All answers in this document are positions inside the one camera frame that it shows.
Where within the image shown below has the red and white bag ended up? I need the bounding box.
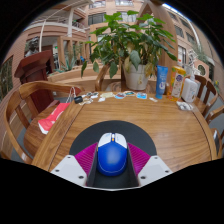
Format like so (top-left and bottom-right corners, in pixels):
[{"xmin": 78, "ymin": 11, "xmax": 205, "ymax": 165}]
[{"xmin": 37, "ymin": 87, "xmax": 76, "ymax": 135}]

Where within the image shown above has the yellow dish soap bottle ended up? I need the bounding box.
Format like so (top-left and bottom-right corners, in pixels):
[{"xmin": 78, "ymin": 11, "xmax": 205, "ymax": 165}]
[{"xmin": 167, "ymin": 65, "xmax": 187, "ymax": 102}]

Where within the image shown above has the agave plant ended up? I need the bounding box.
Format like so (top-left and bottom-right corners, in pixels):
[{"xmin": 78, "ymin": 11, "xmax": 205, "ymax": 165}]
[{"xmin": 54, "ymin": 56, "xmax": 79, "ymax": 73}]

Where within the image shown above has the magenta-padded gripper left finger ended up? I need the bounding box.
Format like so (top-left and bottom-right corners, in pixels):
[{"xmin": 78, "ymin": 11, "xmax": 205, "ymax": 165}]
[{"xmin": 50, "ymin": 142, "xmax": 99, "ymax": 188}]

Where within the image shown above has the clear plastic packet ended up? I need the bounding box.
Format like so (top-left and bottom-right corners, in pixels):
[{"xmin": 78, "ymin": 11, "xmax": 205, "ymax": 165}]
[{"xmin": 176, "ymin": 101, "xmax": 194, "ymax": 111}]

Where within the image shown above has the blue squeeze tube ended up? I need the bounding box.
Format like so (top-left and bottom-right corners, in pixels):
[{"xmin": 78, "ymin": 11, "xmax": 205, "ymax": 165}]
[{"xmin": 155, "ymin": 65, "xmax": 169, "ymax": 100}]

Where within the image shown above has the white planter with sculpture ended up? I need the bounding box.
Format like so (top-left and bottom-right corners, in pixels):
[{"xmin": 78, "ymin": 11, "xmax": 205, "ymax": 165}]
[{"xmin": 188, "ymin": 49, "xmax": 209, "ymax": 78}]

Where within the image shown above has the dark bust sculpture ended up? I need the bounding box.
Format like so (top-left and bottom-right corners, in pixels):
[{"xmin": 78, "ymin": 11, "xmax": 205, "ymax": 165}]
[{"xmin": 24, "ymin": 37, "xmax": 40, "ymax": 58}]

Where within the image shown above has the dark red wooden lectern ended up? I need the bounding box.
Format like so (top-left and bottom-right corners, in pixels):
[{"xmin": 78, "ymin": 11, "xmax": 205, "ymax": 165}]
[{"xmin": 14, "ymin": 49, "xmax": 56, "ymax": 114}]

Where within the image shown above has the wooden support post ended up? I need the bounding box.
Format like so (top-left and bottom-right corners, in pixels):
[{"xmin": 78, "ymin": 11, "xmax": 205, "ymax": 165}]
[{"xmin": 136, "ymin": 0, "xmax": 179, "ymax": 78}]

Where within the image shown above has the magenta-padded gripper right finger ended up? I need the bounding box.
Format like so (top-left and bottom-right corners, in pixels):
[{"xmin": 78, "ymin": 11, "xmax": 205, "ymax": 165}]
[{"xmin": 126, "ymin": 142, "xmax": 174, "ymax": 188}]

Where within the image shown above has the green potted plant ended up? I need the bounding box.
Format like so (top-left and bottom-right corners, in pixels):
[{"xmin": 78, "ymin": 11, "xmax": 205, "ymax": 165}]
[{"xmin": 80, "ymin": 9, "xmax": 178, "ymax": 92}]

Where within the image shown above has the blue and white computer mouse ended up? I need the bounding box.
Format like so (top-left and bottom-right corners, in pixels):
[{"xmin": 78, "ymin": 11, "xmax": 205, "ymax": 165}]
[{"xmin": 96, "ymin": 132, "xmax": 129, "ymax": 177}]

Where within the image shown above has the black round mouse pad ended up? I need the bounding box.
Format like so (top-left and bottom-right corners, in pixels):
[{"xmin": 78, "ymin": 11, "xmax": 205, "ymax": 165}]
[{"xmin": 68, "ymin": 120, "xmax": 158, "ymax": 190}]

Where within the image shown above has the white pump bottle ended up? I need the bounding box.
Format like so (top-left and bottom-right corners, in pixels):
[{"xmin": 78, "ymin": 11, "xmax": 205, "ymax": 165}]
[{"xmin": 180, "ymin": 71, "xmax": 198, "ymax": 103}]

